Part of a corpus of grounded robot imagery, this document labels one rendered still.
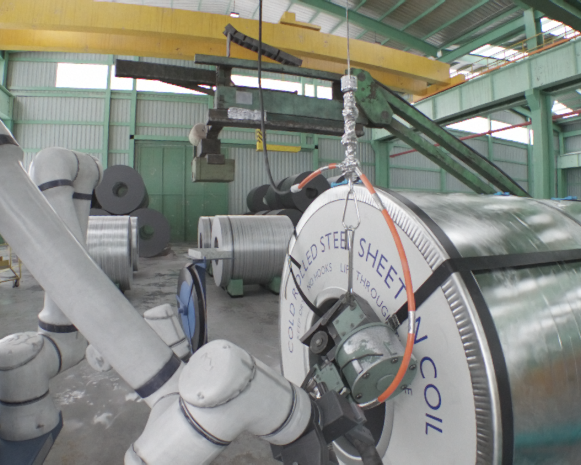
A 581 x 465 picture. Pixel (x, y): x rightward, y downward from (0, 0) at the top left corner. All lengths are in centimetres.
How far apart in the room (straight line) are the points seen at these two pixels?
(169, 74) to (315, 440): 149
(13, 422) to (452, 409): 116
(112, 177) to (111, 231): 638
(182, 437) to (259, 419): 9
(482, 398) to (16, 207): 82
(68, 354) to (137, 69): 112
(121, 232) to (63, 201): 469
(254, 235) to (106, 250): 231
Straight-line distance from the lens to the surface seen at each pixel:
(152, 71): 166
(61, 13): 1622
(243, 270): 593
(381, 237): 92
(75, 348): 137
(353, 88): 86
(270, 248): 595
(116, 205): 1201
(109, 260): 572
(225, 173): 187
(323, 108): 177
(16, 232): 60
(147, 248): 1197
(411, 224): 82
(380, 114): 188
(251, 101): 166
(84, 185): 125
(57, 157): 116
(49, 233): 59
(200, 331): 236
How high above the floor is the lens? 126
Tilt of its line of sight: 2 degrees down
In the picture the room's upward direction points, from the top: straight up
